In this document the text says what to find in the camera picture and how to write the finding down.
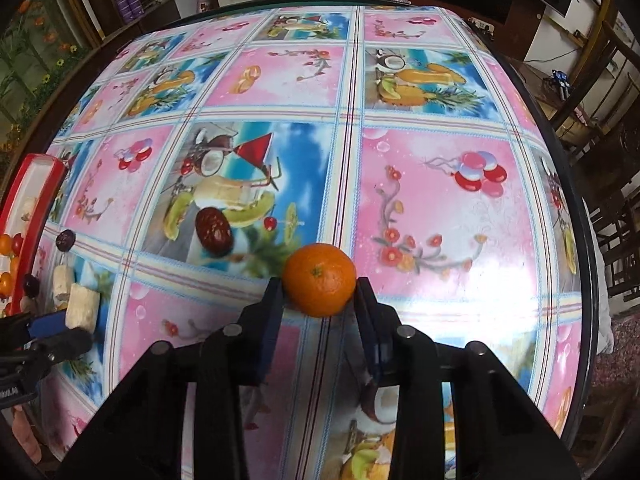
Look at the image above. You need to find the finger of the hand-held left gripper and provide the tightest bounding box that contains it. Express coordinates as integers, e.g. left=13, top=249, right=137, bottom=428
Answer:
left=22, top=327, right=94, bottom=376
left=0, top=310, right=69, bottom=348

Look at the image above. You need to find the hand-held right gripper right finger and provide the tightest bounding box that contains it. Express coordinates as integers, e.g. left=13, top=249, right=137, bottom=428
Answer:
left=352, top=276, right=583, bottom=480

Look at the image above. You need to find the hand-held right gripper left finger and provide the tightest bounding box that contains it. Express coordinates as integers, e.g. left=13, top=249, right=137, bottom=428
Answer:
left=55, top=276, right=286, bottom=480

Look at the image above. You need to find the white banana piece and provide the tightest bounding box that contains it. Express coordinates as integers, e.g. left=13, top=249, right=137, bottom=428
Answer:
left=67, top=282, right=101, bottom=332

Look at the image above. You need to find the white foam tray red border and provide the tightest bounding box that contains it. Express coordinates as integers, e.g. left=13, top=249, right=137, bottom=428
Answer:
left=0, top=152, right=68, bottom=318

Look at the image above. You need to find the person's left hand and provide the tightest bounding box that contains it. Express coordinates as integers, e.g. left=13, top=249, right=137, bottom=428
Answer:
left=10, top=404, right=45, bottom=467

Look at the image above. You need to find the printed plastic tablecloth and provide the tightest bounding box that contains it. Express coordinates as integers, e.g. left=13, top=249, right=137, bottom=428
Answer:
left=37, top=5, right=583, bottom=480

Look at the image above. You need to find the floral patterned cloth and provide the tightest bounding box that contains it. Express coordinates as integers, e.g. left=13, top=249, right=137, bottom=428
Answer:
left=607, top=317, right=640, bottom=391

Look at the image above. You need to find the wooden chair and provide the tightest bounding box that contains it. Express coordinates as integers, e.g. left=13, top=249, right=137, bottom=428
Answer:
left=582, top=20, right=640, bottom=128
left=597, top=195, right=640, bottom=308

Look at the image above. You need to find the flower wall mural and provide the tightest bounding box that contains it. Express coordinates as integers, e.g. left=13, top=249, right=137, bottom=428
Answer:
left=0, top=0, right=101, bottom=171

